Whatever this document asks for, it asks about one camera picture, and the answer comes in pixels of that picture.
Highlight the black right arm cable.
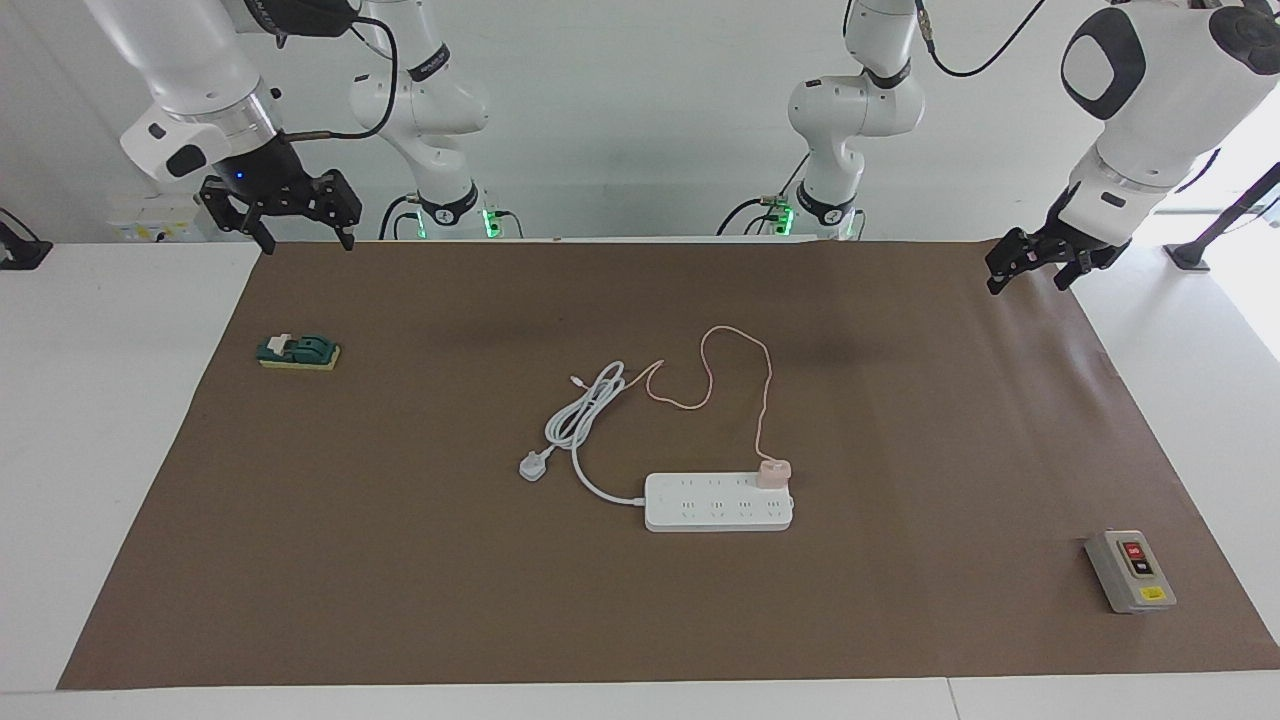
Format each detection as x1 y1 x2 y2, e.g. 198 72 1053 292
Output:
272 0 401 143

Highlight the wall outlet with yellow stickers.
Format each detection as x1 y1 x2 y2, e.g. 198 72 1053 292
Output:
108 205 206 244

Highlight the black right gripper linkage finger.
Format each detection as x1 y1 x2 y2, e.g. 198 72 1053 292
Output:
199 177 277 255
298 169 364 252

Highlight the black camera stand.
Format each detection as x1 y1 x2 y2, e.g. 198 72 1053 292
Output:
1165 162 1280 273

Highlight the brown table mat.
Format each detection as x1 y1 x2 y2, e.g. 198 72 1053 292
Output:
57 240 1280 691

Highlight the white power strip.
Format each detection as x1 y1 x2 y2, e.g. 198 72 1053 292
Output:
643 472 794 533

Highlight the grey on-off switch box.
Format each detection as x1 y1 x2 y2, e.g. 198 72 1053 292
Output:
1084 529 1178 614

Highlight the black table clamp mount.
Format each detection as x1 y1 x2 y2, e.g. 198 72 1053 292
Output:
0 207 53 271

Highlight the white power cord with plug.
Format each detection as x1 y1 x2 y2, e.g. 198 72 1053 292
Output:
518 361 649 507

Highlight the pink charging cable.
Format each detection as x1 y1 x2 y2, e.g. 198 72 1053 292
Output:
570 326 774 463

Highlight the green and white connector block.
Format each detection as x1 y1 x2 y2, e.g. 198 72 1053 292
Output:
256 333 342 372

